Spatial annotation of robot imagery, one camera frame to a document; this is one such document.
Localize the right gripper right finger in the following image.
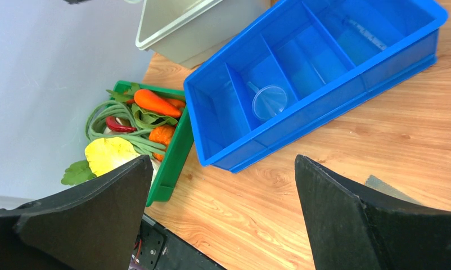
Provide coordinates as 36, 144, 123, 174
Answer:
295, 155, 451, 269

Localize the green leafy vegetable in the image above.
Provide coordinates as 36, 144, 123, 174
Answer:
107, 83, 186, 129

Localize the yellow napa cabbage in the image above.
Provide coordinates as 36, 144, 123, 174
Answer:
84, 137, 140, 177

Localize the blue divided plastic tray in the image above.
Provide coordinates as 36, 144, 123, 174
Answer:
184, 0, 448, 173

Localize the small orange carrot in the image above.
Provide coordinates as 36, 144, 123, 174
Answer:
149, 124, 175, 152

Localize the green long beans bundle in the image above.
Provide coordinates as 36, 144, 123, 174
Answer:
84, 100, 167, 156

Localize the green plastic vegetable tray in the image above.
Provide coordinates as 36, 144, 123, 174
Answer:
113, 80, 194, 207

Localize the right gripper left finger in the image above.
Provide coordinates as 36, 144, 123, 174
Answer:
0, 155, 153, 269

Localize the wire gauze with ceramic centre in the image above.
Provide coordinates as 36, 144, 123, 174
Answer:
364, 175, 422, 205

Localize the grey plastic tub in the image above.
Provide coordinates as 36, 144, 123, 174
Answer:
136, 0, 271, 69

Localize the red chilli pepper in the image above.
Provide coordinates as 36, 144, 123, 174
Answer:
106, 116, 137, 133

